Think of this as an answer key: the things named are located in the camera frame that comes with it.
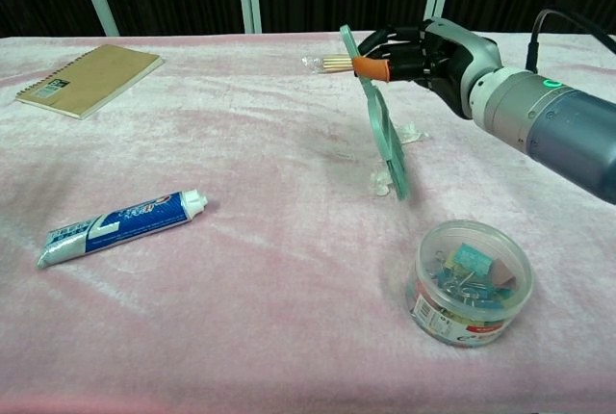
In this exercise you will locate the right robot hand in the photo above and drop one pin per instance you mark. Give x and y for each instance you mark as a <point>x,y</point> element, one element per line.
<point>452,58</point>

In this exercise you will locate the white paper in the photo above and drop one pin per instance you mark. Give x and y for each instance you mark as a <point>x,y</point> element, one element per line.
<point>414,134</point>
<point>379,183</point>

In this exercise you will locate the teal plastic dustpan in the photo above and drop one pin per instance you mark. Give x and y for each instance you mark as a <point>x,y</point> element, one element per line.
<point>392,154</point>

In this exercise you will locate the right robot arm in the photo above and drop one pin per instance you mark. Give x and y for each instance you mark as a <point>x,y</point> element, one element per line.
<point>553,120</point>

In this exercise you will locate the bundle of wooden sticks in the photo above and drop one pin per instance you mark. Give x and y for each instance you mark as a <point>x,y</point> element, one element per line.
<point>332,63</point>

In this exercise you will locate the teal binder clip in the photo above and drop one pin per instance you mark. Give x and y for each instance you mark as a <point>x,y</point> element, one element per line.
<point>472,258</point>

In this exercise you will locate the pink binder clip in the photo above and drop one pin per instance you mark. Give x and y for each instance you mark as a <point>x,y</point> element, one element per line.
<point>503,274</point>

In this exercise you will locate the clear plastic clip jar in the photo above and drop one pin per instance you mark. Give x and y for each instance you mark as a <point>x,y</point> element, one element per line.
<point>462,318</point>

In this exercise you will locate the pink velvet tablecloth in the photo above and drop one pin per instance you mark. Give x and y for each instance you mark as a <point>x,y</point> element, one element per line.
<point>240,313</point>

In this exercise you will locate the brown spiral notebook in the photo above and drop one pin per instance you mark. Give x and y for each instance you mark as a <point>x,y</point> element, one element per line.
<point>91,79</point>

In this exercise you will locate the blue white toothpaste tube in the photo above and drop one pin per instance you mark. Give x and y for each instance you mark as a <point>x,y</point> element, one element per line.
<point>120,226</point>

